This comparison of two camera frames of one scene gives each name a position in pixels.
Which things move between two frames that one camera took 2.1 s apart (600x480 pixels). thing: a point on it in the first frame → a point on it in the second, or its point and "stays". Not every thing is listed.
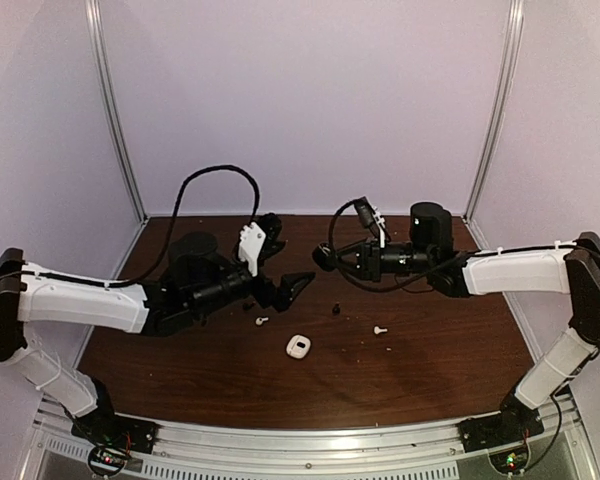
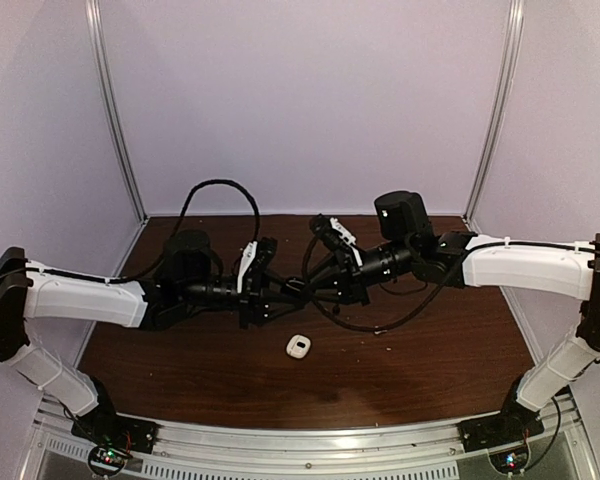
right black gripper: x=369 y=260 → x=353 y=285
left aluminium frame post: x=92 y=7 stays
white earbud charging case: x=298 y=346 stays
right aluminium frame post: x=499 y=116 stays
